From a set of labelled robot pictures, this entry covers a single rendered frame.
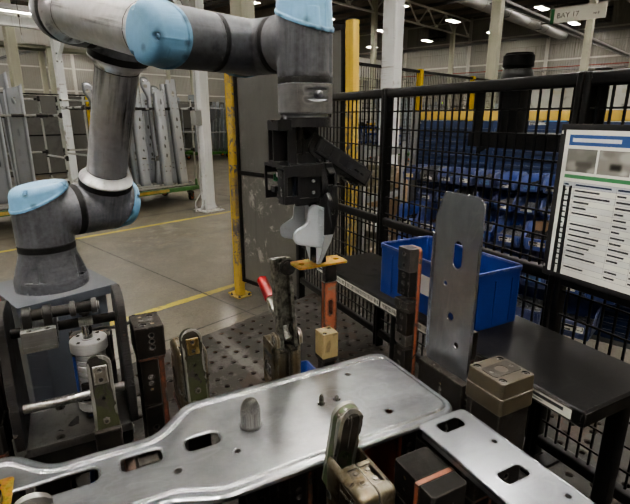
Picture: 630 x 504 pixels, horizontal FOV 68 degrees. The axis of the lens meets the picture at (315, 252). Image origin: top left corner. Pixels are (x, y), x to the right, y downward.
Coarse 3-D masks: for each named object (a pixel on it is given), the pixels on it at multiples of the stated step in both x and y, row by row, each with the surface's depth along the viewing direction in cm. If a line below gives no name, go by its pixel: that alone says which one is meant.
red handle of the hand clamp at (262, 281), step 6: (264, 276) 98; (258, 282) 97; (264, 282) 96; (264, 288) 96; (270, 288) 96; (264, 294) 95; (270, 294) 95; (270, 300) 94; (270, 306) 93; (288, 330) 90; (288, 336) 89
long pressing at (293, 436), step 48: (288, 384) 85; (336, 384) 85; (384, 384) 85; (192, 432) 72; (240, 432) 72; (288, 432) 72; (384, 432) 73; (48, 480) 63; (96, 480) 63; (144, 480) 63; (192, 480) 63; (240, 480) 63
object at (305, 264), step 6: (312, 258) 72; (324, 258) 72; (330, 258) 74; (336, 258) 74; (342, 258) 74; (294, 264) 71; (300, 264) 72; (306, 264) 71; (312, 264) 71; (318, 264) 71; (324, 264) 71; (330, 264) 71; (336, 264) 72
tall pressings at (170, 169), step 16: (144, 80) 799; (144, 96) 825; (160, 96) 798; (176, 96) 821; (144, 112) 828; (160, 112) 800; (176, 112) 823; (144, 128) 833; (160, 128) 802; (176, 128) 825; (144, 144) 808; (160, 144) 809; (176, 144) 830; (144, 160) 812; (160, 160) 816; (176, 160) 838; (144, 176) 814; (160, 176) 838; (176, 176) 861
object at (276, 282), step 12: (276, 264) 86; (288, 264) 85; (276, 276) 87; (288, 276) 88; (276, 288) 87; (288, 288) 89; (276, 300) 87; (288, 300) 89; (276, 312) 88; (288, 312) 90; (276, 324) 89
